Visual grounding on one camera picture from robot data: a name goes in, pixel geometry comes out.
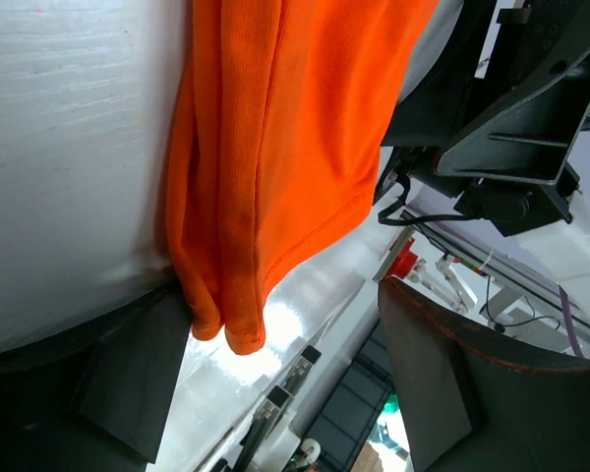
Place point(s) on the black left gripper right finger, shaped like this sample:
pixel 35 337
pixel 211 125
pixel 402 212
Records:
pixel 473 399

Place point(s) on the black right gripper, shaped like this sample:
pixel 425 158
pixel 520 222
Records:
pixel 519 121

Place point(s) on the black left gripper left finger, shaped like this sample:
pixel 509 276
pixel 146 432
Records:
pixel 95 397

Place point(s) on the orange t shirt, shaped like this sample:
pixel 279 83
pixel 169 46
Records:
pixel 275 144

